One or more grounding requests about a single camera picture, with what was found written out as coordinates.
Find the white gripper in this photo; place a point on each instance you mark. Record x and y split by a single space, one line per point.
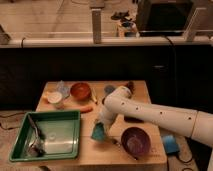
107 118

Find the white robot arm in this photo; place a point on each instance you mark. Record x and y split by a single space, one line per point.
194 124

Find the green plastic tray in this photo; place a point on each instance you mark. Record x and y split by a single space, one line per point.
61 131

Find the metal utensil in tray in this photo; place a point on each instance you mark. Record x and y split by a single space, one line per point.
35 149

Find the orange carrot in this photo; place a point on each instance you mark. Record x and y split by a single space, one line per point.
86 109

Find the small metal utensil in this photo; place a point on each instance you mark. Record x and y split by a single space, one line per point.
116 142

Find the black rectangular block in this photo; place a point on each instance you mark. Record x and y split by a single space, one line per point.
132 120

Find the wooden cutting board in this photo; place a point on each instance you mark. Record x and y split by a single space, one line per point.
94 153

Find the orange bowl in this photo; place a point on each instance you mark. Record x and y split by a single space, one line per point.
80 91

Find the purple bowl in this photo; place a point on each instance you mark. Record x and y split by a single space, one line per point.
136 142

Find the brown object at back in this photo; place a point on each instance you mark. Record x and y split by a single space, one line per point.
130 86

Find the clear plastic bag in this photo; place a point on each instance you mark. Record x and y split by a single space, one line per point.
63 89

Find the white cup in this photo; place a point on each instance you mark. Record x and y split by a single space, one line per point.
56 99

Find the blue box on floor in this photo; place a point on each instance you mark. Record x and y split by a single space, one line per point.
170 145

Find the dark monitor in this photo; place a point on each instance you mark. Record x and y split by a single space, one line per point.
162 15

